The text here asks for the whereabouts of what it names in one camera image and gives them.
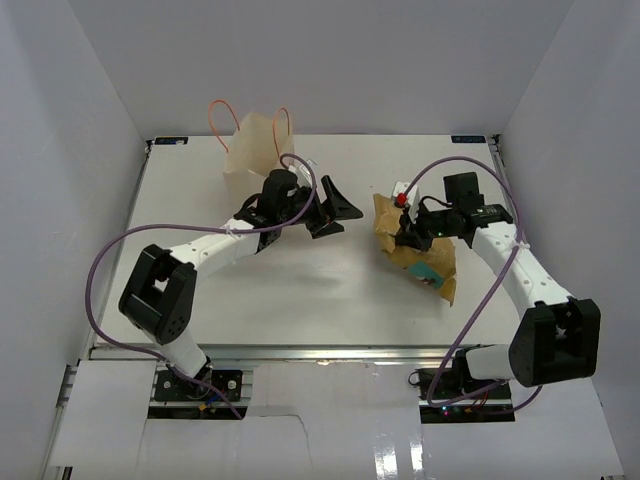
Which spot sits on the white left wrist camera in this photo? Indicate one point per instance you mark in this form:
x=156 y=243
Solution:
x=302 y=172

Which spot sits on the blue label sticker left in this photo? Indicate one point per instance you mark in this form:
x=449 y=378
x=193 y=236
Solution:
x=171 y=141

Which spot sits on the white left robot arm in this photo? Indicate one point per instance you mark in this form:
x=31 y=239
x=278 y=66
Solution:
x=159 y=294

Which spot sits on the cream paper bag orange handles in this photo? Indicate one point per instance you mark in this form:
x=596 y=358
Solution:
x=253 y=149

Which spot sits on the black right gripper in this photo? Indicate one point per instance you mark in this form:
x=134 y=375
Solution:
x=413 y=234

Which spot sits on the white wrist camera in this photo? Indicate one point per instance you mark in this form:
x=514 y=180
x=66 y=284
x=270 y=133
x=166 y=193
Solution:
x=302 y=172
x=406 y=198

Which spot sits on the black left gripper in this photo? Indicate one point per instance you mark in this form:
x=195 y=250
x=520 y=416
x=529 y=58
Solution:
x=335 y=208

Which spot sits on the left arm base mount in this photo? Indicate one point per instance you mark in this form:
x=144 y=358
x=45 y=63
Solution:
x=174 y=398

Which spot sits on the large brown paper snack pouch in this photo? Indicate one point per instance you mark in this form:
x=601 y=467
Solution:
x=435 y=267

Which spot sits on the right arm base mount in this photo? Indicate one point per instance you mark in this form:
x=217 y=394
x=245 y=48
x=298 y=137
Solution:
x=488 y=407

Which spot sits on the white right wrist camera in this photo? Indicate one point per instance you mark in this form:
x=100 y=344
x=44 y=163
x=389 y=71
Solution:
x=406 y=198

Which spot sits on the aluminium front rail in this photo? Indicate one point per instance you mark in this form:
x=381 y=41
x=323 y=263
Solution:
x=228 y=354

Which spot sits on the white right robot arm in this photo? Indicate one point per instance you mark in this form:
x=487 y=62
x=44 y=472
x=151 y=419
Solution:
x=557 y=338

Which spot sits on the blue label sticker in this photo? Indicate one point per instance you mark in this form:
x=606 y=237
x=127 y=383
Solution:
x=468 y=139
x=171 y=141

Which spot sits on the blue label sticker right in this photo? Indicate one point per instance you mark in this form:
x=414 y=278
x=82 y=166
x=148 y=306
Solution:
x=468 y=139

